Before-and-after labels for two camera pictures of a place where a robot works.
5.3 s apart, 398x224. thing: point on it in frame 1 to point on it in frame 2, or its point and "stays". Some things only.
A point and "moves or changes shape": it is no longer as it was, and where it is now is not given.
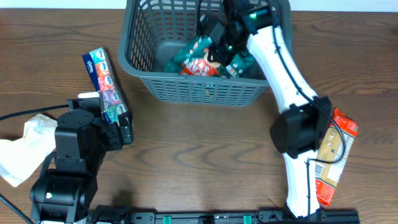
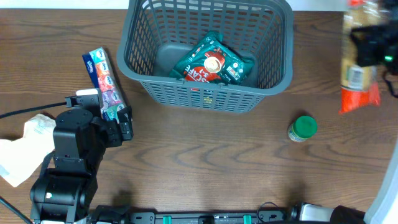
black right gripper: (217, 50) to (369, 48)
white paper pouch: (19, 157) stays
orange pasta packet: (334, 147) to (359, 86)
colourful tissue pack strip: (114, 102) stays
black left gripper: (114, 139) stays
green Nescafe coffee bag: (241, 64) moves or changes shape
